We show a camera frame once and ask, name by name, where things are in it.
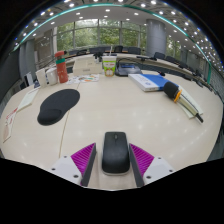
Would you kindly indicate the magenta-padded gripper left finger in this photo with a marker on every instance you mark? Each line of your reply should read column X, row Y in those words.
column 83, row 160

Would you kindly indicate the group of dark chairs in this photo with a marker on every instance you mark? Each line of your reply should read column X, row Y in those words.
column 133, row 50

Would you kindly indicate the black computer mouse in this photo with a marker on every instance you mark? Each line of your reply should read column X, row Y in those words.
column 115, row 153

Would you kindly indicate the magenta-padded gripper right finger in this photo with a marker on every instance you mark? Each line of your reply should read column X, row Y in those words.
column 142, row 161

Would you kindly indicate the colourful sticker sheet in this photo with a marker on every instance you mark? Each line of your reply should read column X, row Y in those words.
column 85, row 78

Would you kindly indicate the white printed document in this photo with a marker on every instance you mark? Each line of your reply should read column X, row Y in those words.
column 28, row 99

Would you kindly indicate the white lidded mug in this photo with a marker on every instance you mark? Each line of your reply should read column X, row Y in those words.
column 52, row 77

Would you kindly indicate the green white paper cup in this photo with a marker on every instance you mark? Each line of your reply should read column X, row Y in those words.
column 109, row 68

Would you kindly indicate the red thermos bottle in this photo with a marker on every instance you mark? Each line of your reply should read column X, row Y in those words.
column 62, row 71

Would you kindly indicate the black mouse pad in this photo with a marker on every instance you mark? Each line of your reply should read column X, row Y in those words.
column 58, row 106

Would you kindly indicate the group of ceiling lights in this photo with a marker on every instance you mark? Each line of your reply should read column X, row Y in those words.
column 143, row 5

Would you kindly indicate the stack of white cups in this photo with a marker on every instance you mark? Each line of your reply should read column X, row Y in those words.
column 41, row 78

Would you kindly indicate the blue and white book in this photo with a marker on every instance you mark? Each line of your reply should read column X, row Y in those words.
column 148, row 82

